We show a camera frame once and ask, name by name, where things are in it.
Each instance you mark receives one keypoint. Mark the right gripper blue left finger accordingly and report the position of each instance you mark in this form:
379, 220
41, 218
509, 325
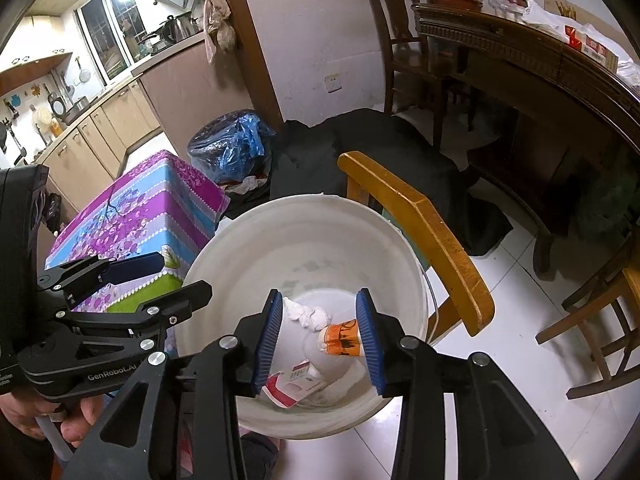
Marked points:
270, 321

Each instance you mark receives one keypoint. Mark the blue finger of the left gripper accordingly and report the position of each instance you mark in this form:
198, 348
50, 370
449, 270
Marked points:
122, 271
170, 309

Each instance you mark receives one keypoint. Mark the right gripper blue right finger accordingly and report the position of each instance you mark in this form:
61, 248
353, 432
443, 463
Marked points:
371, 332

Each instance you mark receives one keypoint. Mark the orange paper cup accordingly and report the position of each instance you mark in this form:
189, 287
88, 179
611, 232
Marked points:
341, 339

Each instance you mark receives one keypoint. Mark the red white medicine box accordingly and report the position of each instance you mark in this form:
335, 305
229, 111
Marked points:
287, 388

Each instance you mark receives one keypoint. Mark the white tissue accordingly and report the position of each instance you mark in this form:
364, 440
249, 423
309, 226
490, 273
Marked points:
308, 317

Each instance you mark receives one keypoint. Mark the blue black trash bag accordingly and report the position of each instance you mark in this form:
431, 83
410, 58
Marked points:
227, 149

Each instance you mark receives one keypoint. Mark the beige kitchen cabinets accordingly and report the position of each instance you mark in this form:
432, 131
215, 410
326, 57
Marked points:
175, 92

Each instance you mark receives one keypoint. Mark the kitchen window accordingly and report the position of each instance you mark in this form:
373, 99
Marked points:
114, 32

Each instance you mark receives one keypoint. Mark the floral striped tablecloth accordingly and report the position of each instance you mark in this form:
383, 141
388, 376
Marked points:
162, 205

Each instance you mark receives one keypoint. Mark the white plastic bucket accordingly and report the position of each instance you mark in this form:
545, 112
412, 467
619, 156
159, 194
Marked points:
318, 251

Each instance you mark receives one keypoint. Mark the yellow wooden chair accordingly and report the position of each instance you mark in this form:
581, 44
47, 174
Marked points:
469, 300

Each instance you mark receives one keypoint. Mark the light wooden stool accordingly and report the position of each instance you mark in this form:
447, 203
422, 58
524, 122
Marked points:
608, 320

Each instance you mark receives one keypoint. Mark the steel kettle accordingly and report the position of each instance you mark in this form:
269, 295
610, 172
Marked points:
169, 30

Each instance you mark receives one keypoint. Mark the hanging beige cloth bags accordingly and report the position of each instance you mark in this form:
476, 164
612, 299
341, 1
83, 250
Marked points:
219, 34

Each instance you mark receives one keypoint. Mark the dark wooden dining table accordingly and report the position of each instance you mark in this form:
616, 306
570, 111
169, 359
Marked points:
568, 120

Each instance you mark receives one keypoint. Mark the dark wooden chair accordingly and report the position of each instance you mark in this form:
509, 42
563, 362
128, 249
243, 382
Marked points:
405, 52

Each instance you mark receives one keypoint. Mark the white wall socket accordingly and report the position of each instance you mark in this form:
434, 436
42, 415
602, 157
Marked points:
332, 83

